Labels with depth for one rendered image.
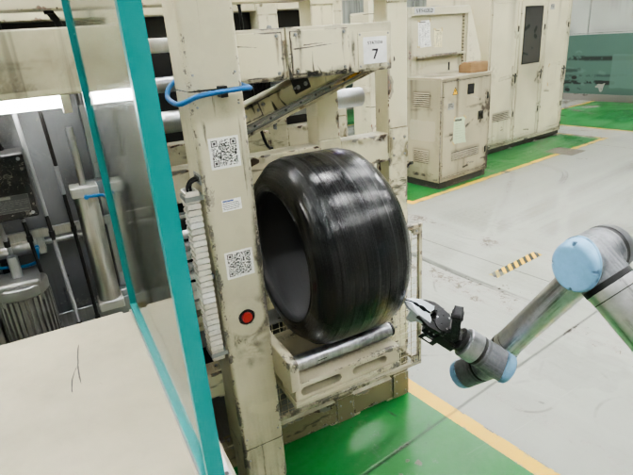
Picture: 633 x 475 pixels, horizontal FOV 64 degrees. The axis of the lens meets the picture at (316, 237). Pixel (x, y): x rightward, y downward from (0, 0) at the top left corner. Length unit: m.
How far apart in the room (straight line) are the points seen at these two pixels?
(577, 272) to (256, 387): 0.89
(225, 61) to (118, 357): 0.68
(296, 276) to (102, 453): 1.12
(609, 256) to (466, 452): 1.46
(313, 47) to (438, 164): 4.54
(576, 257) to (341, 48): 0.91
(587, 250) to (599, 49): 12.13
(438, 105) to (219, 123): 4.82
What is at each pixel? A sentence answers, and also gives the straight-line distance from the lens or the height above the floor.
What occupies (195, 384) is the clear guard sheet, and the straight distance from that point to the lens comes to 0.54.
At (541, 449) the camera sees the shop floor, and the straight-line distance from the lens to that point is 2.62.
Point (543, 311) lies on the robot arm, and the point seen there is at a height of 1.00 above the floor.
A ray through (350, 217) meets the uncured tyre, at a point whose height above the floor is 1.33.
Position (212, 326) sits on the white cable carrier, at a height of 1.06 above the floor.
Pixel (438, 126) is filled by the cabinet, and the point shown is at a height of 0.73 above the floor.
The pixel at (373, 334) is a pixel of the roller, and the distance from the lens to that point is 1.55.
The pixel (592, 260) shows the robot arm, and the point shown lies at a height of 1.27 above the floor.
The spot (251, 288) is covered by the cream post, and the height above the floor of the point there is 1.14.
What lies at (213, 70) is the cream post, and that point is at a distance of 1.22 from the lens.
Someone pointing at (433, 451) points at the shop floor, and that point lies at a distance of 2.51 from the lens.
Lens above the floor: 1.75
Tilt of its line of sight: 21 degrees down
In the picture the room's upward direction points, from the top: 4 degrees counter-clockwise
